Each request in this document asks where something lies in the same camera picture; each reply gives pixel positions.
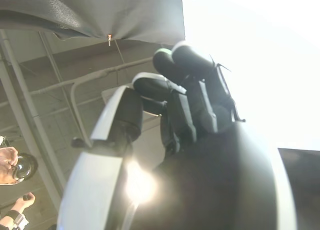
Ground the person's hand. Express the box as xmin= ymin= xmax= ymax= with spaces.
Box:
xmin=0 ymin=146 xmax=20 ymax=177
xmin=13 ymin=191 xmax=36 ymax=212

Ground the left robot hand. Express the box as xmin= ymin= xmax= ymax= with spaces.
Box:
xmin=56 ymin=40 xmax=297 ymax=230

